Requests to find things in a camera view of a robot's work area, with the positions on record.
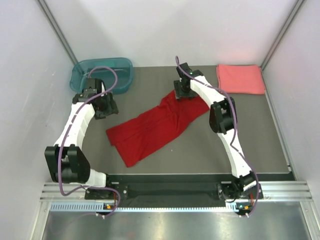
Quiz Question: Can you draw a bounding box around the red t-shirt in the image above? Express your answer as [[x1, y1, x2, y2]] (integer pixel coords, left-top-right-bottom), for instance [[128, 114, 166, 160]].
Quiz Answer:
[[106, 91, 209, 168]]

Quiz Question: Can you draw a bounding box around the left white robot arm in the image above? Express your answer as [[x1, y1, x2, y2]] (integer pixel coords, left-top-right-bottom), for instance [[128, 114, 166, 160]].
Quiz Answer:
[[44, 78, 119, 199]]

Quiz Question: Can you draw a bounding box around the teal plastic bin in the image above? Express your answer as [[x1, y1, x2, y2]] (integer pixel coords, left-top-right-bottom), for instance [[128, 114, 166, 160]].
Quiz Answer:
[[69, 57, 134, 95]]

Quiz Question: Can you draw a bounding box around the folded pink t-shirt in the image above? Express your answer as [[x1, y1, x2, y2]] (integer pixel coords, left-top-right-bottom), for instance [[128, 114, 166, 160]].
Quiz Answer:
[[216, 64, 265, 95]]

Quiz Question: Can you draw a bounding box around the black mounting plate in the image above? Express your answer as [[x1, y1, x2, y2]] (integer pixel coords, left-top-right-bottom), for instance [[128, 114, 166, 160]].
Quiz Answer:
[[84, 174, 265, 207]]

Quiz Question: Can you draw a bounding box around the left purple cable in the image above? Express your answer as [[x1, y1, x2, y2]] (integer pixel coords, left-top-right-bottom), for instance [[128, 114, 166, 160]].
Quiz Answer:
[[57, 66, 122, 217]]

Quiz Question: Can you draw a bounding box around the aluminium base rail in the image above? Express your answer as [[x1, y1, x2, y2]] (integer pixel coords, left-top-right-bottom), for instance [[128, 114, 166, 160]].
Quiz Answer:
[[40, 180, 312, 216]]

